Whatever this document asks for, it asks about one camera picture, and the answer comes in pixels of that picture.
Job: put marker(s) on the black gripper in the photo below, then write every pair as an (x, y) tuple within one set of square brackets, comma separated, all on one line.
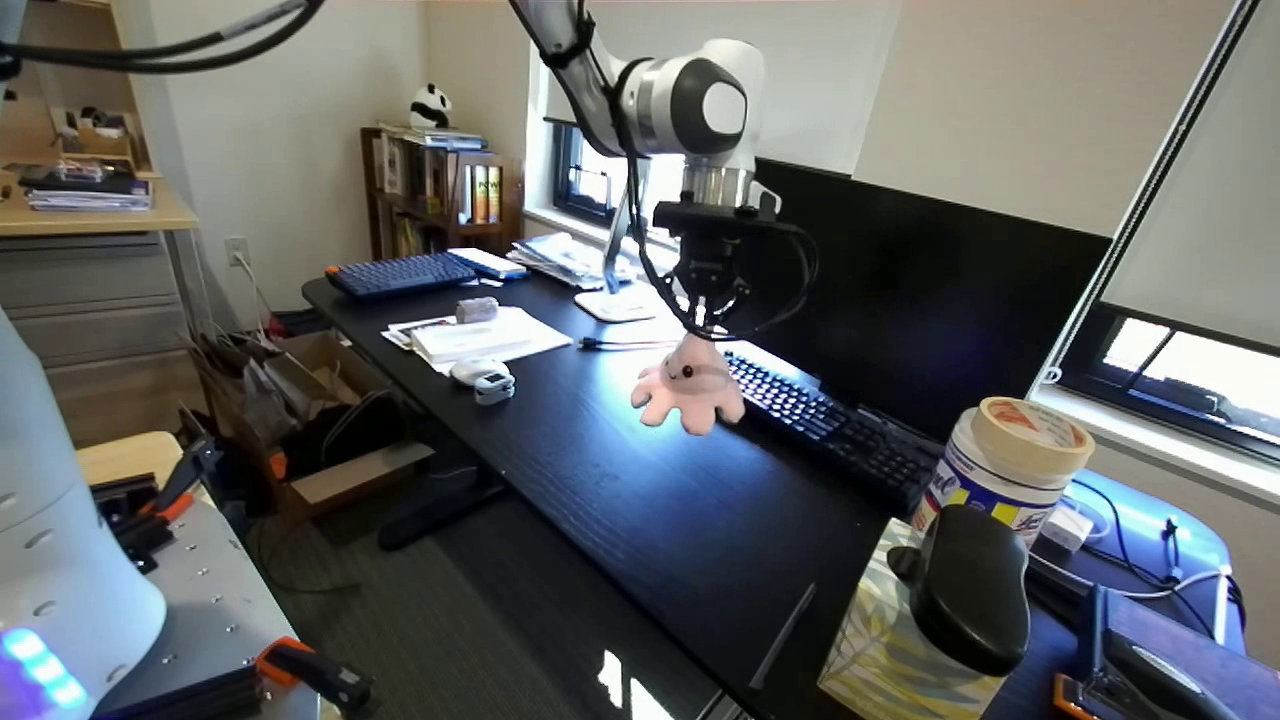
[(733, 262)]

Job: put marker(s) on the pink octopus plush toy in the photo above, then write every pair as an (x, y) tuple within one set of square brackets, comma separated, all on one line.
[(687, 387)]

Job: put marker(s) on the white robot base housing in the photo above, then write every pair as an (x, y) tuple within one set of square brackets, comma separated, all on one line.
[(60, 560)]

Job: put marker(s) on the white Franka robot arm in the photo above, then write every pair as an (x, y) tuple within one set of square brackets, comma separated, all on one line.
[(655, 86)]

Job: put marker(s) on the panda plush toy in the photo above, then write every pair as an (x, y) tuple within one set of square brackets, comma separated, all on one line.
[(431, 105)]

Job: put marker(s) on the silver pen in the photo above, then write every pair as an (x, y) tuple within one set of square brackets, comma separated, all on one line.
[(626, 343)]

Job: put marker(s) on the white paper note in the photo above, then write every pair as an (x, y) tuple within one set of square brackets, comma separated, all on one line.
[(617, 307)]

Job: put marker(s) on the pile of magazines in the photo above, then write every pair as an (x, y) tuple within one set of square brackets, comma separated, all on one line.
[(566, 259)]

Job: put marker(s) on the black computer keyboard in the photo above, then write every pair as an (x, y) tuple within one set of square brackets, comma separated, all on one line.
[(827, 422)]

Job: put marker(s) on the black computer monitor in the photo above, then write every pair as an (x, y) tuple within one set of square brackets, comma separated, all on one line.
[(933, 307)]

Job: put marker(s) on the small white tape dispenser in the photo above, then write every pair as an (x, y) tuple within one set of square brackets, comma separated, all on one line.
[(491, 380)]

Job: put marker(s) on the small clear plastic cup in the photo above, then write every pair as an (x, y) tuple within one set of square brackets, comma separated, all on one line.
[(476, 310)]

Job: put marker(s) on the white paper sheets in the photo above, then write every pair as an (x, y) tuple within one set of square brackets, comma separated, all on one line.
[(473, 337)]

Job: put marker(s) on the brown wooden bookshelf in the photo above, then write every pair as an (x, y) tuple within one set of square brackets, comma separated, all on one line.
[(435, 194)]

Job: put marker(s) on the blue notebook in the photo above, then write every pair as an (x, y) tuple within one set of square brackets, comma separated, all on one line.
[(401, 273)]

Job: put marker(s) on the white tub with tape roll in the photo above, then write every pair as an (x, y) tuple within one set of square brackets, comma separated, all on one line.
[(1007, 467)]

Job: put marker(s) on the black computer mouse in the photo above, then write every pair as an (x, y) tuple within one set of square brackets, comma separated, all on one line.
[(972, 587)]

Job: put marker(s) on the clear plastic tissue pack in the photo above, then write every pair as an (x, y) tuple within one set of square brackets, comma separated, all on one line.
[(887, 654)]

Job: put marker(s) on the open cardboard box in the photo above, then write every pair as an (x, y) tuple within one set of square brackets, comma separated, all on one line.
[(304, 412)]

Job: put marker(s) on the white slanted window pole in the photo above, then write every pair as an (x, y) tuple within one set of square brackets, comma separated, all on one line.
[(1147, 184)]

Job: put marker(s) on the blue fabric bag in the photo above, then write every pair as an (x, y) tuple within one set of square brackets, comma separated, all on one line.
[(1147, 534)]

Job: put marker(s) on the orange black clamp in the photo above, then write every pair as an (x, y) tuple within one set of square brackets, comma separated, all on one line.
[(315, 668)]

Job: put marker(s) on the white perforated side table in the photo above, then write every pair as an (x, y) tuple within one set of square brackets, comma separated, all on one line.
[(220, 601)]

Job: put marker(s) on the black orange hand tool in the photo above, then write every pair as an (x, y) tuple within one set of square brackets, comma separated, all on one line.
[(154, 501)]

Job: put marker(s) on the grey drawer cabinet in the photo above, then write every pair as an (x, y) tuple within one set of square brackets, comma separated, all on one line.
[(101, 335)]

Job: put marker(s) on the stack of books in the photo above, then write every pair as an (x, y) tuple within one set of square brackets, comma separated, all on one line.
[(87, 184)]

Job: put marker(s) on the light wooden wall shelf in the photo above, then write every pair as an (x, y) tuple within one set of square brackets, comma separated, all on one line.
[(81, 213)]

